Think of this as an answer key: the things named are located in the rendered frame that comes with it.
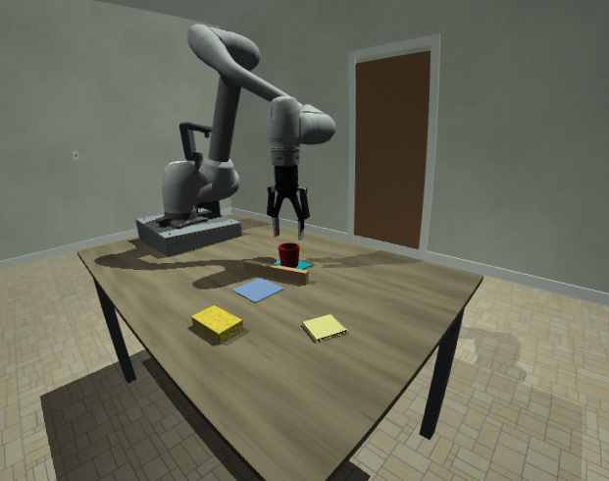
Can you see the yellow sponge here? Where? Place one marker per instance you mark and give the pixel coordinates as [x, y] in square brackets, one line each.
[217, 324]

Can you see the dark red cup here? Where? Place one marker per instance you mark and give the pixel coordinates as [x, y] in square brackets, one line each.
[289, 254]

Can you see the pale yellow sticky-note pad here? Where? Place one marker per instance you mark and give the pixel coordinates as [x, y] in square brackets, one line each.
[324, 328]

